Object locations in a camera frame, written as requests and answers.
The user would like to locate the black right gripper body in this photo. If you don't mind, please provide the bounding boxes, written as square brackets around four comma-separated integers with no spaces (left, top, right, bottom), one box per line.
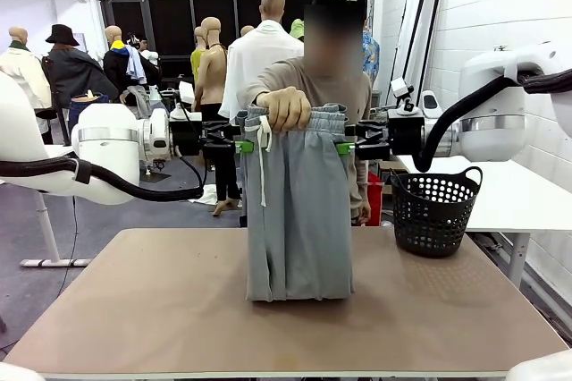
[387,114,424,159]

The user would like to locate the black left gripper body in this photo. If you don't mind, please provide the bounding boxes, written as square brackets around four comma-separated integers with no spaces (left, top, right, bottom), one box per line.
[169,120,205,157]

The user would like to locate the grey drawstring shorts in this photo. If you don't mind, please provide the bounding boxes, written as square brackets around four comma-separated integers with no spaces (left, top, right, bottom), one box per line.
[235,103,355,303]

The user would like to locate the person's left forearm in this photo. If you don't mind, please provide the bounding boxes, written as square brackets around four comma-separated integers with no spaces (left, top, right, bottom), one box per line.
[350,160,369,212]

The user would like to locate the person's right forearm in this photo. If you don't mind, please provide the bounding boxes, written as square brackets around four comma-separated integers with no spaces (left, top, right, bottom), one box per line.
[236,68,296,107]

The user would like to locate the person's right hand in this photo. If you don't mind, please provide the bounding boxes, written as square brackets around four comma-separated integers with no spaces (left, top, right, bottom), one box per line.
[256,87,313,134]

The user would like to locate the brown cardboard box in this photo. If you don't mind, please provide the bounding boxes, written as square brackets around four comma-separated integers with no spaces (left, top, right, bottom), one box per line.
[377,160,406,194]

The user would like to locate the red bin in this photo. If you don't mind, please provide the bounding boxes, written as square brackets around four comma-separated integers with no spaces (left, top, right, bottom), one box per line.
[366,171,385,226]

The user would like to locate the white ironing stand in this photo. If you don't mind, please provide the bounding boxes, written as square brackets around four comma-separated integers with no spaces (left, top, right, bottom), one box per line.
[154,85,181,110]

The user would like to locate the white cloth on floor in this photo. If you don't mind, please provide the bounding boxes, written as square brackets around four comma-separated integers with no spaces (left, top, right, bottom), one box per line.
[191,186,220,207]

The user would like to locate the bare mannequin in black trousers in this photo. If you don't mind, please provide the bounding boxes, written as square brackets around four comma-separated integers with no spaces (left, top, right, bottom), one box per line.
[191,17,242,216]

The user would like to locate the person in beige sweater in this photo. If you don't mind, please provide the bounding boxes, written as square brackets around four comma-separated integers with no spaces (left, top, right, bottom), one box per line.
[236,0,373,226]

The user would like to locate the mannequin in yellow dress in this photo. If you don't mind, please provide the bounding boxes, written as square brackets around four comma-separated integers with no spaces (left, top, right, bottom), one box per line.
[190,26,210,168]

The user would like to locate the mannequin in blue floral shirt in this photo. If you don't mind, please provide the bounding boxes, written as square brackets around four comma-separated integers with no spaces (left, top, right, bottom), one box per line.
[362,18,381,83]

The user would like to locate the mannequin in white shirt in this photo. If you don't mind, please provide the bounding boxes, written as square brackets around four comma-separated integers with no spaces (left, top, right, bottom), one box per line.
[218,0,306,126]

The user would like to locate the black perforated plastic basket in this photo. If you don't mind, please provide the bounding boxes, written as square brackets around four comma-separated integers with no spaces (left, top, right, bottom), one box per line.
[390,165,484,258]

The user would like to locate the mannequin with yellow blue clothes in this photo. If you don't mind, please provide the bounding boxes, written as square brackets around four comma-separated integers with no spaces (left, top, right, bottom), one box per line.
[103,25,163,174]

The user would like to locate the black framed white panel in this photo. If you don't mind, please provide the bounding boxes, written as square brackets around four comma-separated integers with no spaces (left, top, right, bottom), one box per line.
[391,0,433,87]
[411,0,447,96]

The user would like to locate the white side table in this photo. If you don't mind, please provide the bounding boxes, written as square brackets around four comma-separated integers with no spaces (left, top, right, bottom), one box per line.
[396,155,572,288]

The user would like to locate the mannequin in black coat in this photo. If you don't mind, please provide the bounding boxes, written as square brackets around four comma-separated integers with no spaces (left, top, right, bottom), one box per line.
[42,23,120,146]

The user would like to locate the black brimmed hat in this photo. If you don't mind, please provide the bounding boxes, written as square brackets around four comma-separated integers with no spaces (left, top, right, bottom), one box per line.
[46,23,80,47]

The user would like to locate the mannequin in cream jacket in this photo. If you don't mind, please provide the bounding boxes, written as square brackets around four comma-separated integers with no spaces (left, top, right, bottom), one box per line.
[0,26,53,110]

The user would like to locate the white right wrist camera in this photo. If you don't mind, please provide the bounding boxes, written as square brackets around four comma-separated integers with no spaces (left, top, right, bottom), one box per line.
[390,77,416,114]

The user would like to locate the black right arm cable sleeve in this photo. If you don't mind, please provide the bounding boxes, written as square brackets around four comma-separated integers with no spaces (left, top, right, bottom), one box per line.
[413,68,572,174]

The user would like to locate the black arm cable sleeve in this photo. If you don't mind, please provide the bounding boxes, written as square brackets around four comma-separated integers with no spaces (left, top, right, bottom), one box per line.
[413,68,572,174]
[0,155,207,203]

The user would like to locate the black left arm cable sleeve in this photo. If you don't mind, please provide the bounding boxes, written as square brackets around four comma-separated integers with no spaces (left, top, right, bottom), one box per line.
[0,155,207,203]

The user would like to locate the white pedestal table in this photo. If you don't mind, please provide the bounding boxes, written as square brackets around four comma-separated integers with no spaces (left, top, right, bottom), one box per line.
[20,143,93,268]

